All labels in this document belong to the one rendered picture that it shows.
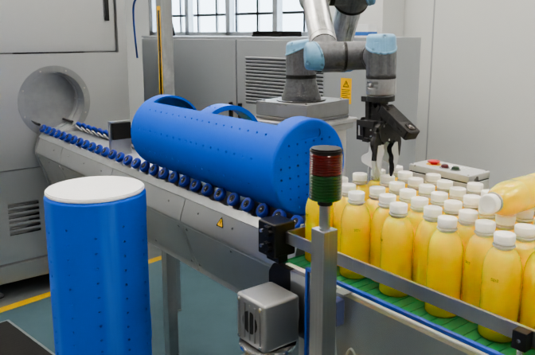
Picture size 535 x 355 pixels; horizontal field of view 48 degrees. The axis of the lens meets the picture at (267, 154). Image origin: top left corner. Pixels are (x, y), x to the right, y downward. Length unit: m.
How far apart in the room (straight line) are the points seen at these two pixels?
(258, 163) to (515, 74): 2.92
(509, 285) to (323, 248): 0.35
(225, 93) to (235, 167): 2.40
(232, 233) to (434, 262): 0.78
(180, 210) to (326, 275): 1.02
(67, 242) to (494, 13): 3.40
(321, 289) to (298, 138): 0.60
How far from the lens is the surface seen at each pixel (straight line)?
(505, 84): 4.40
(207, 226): 1.98
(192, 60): 4.40
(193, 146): 1.97
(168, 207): 2.20
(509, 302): 1.23
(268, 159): 1.65
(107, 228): 1.70
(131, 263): 1.76
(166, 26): 3.03
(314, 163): 1.13
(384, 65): 1.51
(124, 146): 2.82
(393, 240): 1.34
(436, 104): 4.62
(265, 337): 1.45
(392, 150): 1.57
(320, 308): 1.22
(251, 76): 3.97
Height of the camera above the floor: 1.47
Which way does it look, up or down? 11 degrees down
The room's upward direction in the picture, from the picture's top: straight up
